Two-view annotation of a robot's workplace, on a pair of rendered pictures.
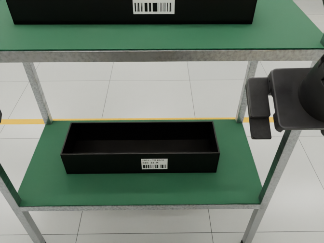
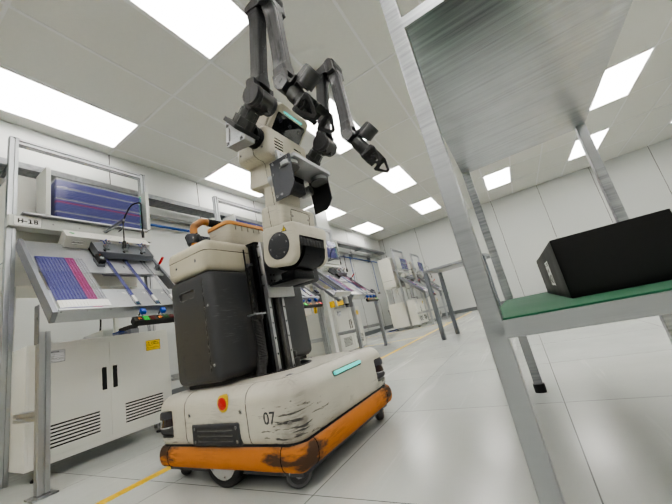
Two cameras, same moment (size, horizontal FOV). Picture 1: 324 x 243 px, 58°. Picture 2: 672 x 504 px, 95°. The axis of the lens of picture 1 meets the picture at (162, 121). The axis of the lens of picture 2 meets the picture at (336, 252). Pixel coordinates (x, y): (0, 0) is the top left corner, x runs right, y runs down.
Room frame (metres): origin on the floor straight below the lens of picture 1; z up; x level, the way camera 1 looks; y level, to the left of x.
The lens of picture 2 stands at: (0.63, -0.92, 0.39)
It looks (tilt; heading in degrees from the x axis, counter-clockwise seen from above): 13 degrees up; 119
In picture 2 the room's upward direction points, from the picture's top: 12 degrees counter-clockwise
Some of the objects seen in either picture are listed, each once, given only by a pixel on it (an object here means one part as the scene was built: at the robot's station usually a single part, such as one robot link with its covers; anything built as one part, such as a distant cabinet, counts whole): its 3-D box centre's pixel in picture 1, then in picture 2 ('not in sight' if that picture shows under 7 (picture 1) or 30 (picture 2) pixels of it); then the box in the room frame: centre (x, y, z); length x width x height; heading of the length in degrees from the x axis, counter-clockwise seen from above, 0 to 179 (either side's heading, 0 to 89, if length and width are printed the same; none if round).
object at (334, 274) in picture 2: not in sight; (338, 307); (-1.65, 2.87, 0.65); 1.01 x 0.73 x 1.29; 1
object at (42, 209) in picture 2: not in sight; (81, 294); (-1.81, -0.04, 0.95); 1.33 x 0.82 x 1.90; 1
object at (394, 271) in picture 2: not in sight; (402, 288); (-1.89, 6.41, 0.95); 1.36 x 0.82 x 1.90; 1
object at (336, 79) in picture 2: not in sight; (341, 102); (0.17, 0.27, 1.40); 0.11 x 0.06 x 0.43; 90
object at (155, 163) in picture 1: (141, 146); (587, 265); (0.78, 0.08, 0.41); 0.57 x 0.17 x 0.11; 91
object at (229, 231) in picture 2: not in sight; (238, 240); (-0.41, 0.06, 0.87); 0.23 x 0.15 x 0.11; 90
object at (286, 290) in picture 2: not in sight; (300, 263); (-0.13, 0.12, 0.68); 0.28 x 0.27 x 0.25; 90
